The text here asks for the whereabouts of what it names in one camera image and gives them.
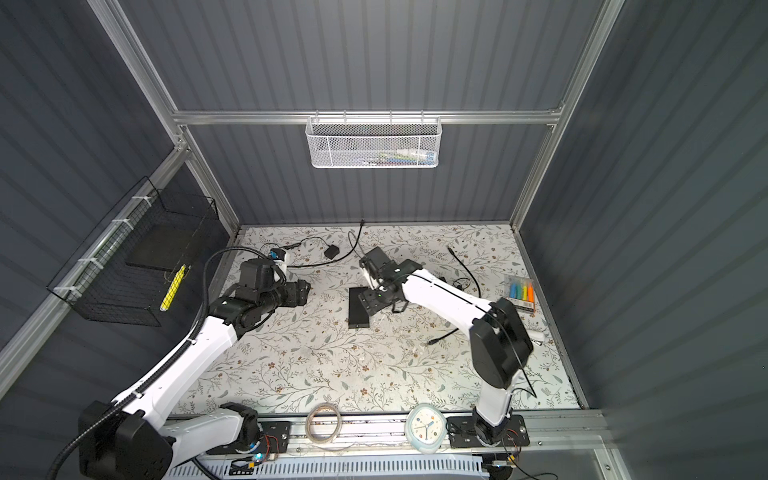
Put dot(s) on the floral table mat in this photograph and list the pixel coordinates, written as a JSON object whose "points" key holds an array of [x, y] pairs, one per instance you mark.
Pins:
{"points": [[307, 356]]}

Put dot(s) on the yellow black striped item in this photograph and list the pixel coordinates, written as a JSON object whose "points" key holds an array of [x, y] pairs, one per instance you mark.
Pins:
{"points": [[173, 288]]}

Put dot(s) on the black power adapter left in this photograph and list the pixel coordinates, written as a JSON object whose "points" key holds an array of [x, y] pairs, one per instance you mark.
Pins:
{"points": [[331, 252]]}

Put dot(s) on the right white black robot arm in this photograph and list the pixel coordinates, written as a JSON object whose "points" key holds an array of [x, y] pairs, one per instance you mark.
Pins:
{"points": [[500, 345]]}

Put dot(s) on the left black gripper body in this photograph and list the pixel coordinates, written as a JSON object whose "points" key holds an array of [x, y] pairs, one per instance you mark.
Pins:
{"points": [[290, 295]]}

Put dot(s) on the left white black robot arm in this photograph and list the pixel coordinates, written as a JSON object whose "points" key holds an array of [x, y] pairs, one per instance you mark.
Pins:
{"points": [[129, 437]]}

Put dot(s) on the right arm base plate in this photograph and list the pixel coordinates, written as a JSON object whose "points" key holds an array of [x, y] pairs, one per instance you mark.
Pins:
{"points": [[472, 431]]}

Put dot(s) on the white round clock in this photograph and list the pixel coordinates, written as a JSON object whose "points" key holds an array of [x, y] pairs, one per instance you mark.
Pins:
{"points": [[426, 428]]}

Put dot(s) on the small white cylinder object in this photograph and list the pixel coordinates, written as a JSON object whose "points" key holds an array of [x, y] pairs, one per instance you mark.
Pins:
{"points": [[537, 337]]}

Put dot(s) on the clear tape roll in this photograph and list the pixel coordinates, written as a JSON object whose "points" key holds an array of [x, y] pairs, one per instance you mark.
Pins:
{"points": [[323, 423]]}

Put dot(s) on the white wire mesh basket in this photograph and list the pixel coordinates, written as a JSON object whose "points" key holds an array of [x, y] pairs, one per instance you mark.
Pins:
{"points": [[386, 144]]}

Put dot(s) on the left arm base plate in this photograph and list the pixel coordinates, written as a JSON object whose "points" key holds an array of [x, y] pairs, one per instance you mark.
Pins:
{"points": [[273, 439]]}

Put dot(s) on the black flat box in basket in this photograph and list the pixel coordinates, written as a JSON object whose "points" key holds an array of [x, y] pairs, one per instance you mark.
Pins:
{"points": [[165, 248]]}

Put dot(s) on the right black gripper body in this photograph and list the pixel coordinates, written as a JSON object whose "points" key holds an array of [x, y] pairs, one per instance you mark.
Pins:
{"points": [[373, 299]]}

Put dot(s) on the black wire basket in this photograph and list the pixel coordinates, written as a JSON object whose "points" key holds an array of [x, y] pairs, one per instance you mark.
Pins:
{"points": [[132, 272]]}

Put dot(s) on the highlighter marker pack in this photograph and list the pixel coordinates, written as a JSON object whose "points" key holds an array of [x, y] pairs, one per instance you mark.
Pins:
{"points": [[520, 292]]}

